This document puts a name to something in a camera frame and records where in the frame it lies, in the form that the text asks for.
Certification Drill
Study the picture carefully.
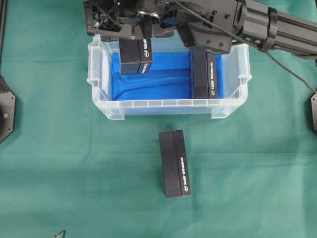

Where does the black RealSense box top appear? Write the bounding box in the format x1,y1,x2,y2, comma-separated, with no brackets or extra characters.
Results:
190,49,219,99

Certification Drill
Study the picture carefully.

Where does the blue cloth inside case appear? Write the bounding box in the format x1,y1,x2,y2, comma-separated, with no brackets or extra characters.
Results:
111,52,224,101

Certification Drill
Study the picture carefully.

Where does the clear plastic storage case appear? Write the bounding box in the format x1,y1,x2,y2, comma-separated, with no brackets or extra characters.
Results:
87,35,252,120

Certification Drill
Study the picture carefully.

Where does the black braided cable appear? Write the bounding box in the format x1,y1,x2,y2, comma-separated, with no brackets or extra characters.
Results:
170,0,317,91

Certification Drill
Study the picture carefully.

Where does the black realsense box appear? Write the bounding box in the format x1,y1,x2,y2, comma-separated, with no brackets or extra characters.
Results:
159,130,191,198
190,49,219,99
119,39,153,75

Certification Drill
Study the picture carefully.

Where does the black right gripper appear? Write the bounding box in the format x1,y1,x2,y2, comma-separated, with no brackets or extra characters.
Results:
83,0,175,41

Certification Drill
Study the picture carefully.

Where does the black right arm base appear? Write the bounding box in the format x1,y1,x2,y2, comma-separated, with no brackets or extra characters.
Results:
311,94,317,134

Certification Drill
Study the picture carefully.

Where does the green table cloth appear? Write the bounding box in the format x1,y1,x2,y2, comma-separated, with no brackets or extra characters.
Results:
0,0,317,238

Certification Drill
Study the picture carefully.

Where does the black RealSense box bottom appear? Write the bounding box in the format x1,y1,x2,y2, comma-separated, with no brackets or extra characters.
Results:
119,39,153,75

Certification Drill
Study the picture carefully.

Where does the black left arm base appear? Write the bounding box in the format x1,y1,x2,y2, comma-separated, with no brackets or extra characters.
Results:
0,75,16,143

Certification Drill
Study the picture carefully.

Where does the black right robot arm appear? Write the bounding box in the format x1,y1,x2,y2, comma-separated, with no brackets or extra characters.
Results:
84,0,317,60

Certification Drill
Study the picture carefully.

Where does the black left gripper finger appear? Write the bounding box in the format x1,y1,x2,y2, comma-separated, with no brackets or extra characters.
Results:
52,230,66,238

